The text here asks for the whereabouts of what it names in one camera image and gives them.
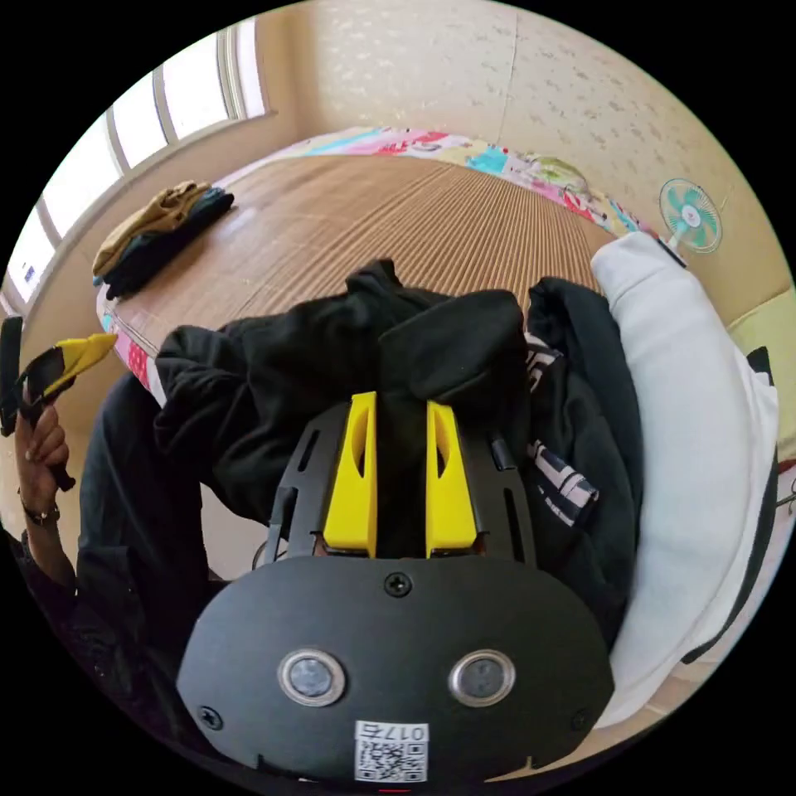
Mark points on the window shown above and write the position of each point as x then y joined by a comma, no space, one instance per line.
193,93

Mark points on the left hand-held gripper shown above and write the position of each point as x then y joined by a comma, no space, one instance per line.
43,373

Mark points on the white and black clothes pile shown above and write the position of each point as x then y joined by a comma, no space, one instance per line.
671,435

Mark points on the black long sleeve shirt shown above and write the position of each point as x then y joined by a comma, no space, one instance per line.
280,379

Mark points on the green standing fan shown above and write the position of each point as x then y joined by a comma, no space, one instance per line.
690,214

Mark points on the tan and dark clothes pile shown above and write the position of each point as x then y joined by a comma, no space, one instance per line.
155,230

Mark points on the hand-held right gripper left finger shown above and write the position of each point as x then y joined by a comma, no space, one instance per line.
354,491

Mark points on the person's left forearm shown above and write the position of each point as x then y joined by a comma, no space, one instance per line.
43,547

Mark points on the person's left hand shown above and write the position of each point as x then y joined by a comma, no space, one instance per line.
40,451

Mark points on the bed with woven mat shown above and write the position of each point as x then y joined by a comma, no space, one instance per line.
385,205

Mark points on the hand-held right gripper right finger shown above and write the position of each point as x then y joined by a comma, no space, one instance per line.
451,497

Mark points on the person's body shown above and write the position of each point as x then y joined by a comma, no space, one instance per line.
137,497

